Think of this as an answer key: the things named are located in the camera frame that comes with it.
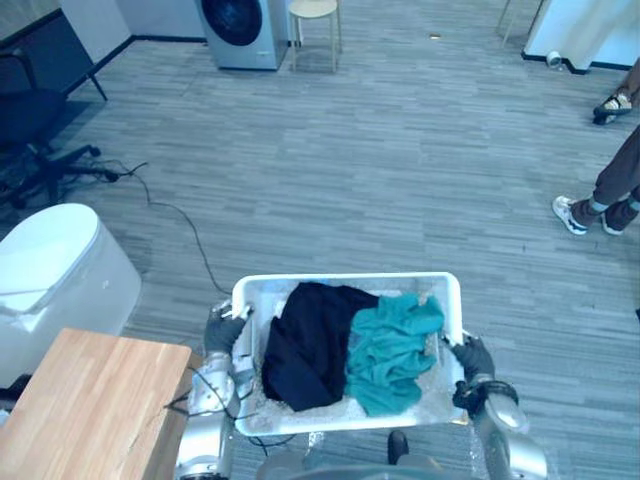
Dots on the white tape roll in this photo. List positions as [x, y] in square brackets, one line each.
[554, 58]

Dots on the person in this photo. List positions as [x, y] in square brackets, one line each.
[612, 107]
[617, 175]

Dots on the dark robot right foot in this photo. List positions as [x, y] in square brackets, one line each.
[398, 445]

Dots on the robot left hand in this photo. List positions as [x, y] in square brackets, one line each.
[220, 332]

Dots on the dark round washing machine door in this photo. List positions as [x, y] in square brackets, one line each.
[230, 20]

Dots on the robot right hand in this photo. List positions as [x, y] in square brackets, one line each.
[475, 360]

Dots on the grey washing machine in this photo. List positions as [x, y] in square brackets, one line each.
[250, 55]

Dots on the cream round stool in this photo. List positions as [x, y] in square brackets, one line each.
[312, 7]

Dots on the light wooden stand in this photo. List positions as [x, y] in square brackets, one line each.
[503, 20]

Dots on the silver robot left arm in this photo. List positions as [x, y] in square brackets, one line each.
[210, 390]

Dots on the teal garment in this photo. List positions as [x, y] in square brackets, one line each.
[385, 360]

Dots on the white rounded appliance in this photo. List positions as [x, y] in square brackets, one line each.
[75, 280]

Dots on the black office chair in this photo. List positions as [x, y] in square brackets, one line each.
[25, 115]

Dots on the wooden table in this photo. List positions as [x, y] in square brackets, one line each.
[90, 400]

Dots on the black garment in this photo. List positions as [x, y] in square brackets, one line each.
[305, 350]

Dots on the white perforated laundry basket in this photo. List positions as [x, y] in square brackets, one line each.
[325, 425]

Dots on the dark grey desk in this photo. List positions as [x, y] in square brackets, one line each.
[50, 50]

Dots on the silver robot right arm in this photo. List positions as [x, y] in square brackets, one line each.
[505, 435]

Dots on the grey robot torso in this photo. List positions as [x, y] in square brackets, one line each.
[350, 470]

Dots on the white curtain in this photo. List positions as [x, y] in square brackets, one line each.
[600, 30]

